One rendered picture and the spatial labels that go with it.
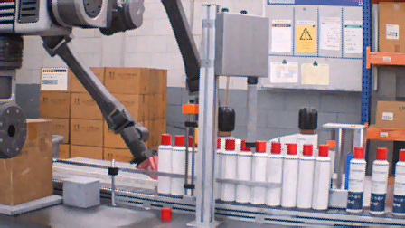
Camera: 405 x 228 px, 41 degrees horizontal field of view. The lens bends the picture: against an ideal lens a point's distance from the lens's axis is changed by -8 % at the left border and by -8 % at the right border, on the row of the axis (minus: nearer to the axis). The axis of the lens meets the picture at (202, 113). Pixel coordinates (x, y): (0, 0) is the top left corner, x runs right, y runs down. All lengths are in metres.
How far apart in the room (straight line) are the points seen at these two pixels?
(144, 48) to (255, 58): 5.11
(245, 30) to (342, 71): 4.35
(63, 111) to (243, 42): 3.95
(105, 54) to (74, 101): 1.64
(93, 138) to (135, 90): 0.62
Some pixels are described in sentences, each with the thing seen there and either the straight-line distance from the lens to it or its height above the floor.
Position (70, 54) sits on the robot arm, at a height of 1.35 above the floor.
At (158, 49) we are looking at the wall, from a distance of 6.73.
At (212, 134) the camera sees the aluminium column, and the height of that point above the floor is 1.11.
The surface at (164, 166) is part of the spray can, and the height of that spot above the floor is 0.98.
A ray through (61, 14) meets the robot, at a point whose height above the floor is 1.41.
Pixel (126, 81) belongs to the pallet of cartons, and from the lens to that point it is 5.25.
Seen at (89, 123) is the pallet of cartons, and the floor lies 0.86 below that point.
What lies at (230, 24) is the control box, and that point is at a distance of 1.70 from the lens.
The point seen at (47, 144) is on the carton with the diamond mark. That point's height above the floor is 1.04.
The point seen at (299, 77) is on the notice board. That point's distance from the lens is 6.09.
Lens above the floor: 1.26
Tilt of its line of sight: 3 degrees down
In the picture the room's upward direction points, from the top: 2 degrees clockwise
